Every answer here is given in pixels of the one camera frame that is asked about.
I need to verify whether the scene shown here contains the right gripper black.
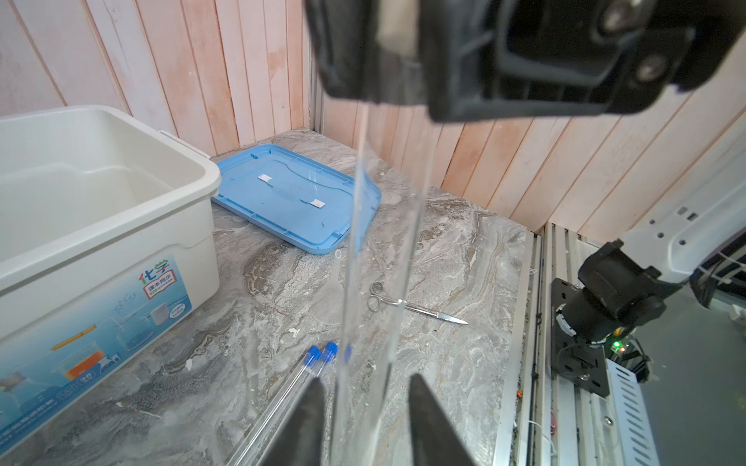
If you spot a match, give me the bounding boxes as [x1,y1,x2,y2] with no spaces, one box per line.
[305,0,745,122]

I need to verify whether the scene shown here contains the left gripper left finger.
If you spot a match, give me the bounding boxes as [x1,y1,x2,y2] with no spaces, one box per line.
[260,378,326,466]

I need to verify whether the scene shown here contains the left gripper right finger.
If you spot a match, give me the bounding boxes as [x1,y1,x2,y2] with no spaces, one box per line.
[408,374,474,466]

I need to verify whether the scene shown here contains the blue capped test tube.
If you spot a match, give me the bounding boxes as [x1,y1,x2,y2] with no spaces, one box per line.
[227,346,322,465]
[244,341,340,466]

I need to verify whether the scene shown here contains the clear glass test tube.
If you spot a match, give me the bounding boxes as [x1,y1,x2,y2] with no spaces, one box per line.
[328,104,433,465]

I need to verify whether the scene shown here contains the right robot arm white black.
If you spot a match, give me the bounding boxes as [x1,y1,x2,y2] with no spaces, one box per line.
[304,1,745,342]

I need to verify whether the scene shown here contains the metal surgical scissors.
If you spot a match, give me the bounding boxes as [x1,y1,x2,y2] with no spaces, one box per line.
[366,282,468,325]

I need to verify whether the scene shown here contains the white perforated vent cover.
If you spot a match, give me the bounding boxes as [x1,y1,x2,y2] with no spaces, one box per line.
[607,361,661,466]

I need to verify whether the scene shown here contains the blue plastic bin lid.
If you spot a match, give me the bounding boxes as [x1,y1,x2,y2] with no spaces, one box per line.
[213,144,355,256]

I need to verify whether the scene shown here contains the white plastic storage bin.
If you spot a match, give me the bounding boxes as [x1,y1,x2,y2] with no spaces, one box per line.
[1,106,221,454]

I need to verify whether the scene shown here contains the aluminium rail base frame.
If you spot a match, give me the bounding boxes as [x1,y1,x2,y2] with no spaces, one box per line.
[491,223,579,465]

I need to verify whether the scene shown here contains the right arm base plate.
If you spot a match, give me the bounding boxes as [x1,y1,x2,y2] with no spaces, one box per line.
[550,279,633,398]

